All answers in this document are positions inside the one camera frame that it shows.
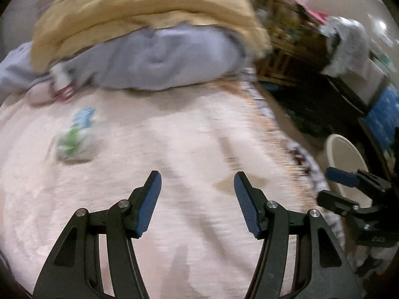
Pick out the white green wipes packet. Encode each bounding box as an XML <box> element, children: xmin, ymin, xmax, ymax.
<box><xmin>55</xmin><ymin>108</ymin><xmax>96</xmax><ymax>163</ymax></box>

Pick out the pink bottle lying down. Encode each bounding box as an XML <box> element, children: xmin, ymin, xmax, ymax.
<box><xmin>26</xmin><ymin>82</ymin><xmax>58</xmax><ymax>106</ymax></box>

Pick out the white plastic bag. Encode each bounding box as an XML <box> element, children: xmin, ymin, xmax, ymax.
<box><xmin>320</xmin><ymin>16</ymin><xmax>370</xmax><ymax>78</ymax></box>

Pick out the yellow knitted blanket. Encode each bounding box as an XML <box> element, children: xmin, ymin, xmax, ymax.
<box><xmin>30</xmin><ymin>0</ymin><xmax>271</xmax><ymax>73</ymax></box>

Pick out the blue storage box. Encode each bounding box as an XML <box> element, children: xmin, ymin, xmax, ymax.
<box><xmin>365</xmin><ymin>84</ymin><xmax>399</xmax><ymax>151</ymax></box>

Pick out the grey-blue blanket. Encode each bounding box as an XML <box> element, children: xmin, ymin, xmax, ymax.
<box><xmin>0</xmin><ymin>21</ymin><xmax>260</xmax><ymax>101</ymax></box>

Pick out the wooden baby crib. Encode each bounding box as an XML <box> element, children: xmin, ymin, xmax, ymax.
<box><xmin>250</xmin><ymin>0</ymin><xmax>327</xmax><ymax>85</ymax></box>

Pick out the white trash bucket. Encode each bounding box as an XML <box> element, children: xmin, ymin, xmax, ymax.
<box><xmin>318</xmin><ymin>134</ymin><xmax>372</xmax><ymax>208</ymax></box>

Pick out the white bottle red label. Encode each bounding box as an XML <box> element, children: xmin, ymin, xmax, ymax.
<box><xmin>50</xmin><ymin>62</ymin><xmax>76</xmax><ymax>101</ymax></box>

